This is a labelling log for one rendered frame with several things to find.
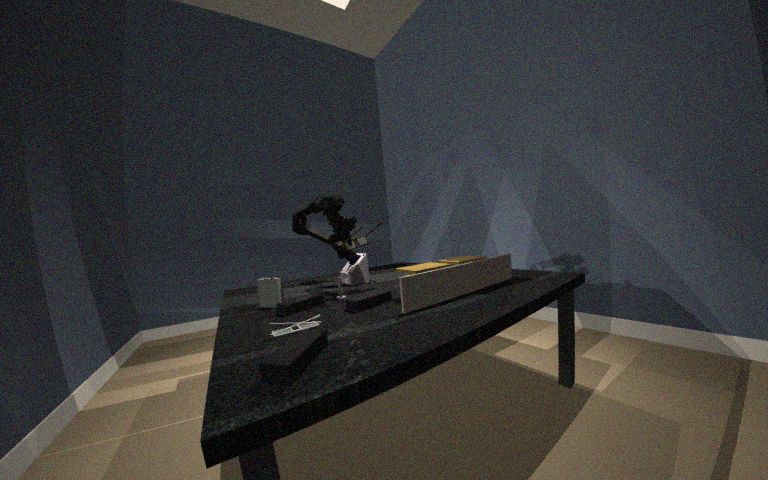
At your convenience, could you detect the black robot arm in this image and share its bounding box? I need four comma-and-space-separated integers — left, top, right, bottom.
292, 194, 361, 265

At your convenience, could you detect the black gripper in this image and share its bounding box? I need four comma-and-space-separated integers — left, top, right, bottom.
327, 214, 357, 246

